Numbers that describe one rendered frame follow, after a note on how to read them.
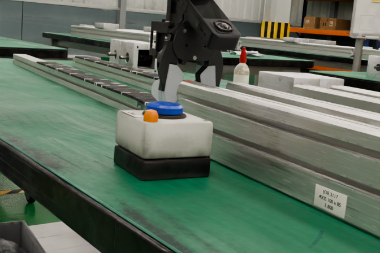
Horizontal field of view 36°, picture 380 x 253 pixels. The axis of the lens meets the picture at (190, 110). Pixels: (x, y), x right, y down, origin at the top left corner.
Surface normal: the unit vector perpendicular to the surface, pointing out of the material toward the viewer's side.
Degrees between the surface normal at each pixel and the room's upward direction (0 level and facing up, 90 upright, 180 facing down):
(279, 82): 90
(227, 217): 0
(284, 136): 90
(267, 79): 90
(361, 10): 90
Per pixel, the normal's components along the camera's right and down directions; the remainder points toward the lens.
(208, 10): 0.29, -0.77
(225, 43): 0.39, 0.64
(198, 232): 0.08, -0.99
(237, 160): -0.88, 0.00
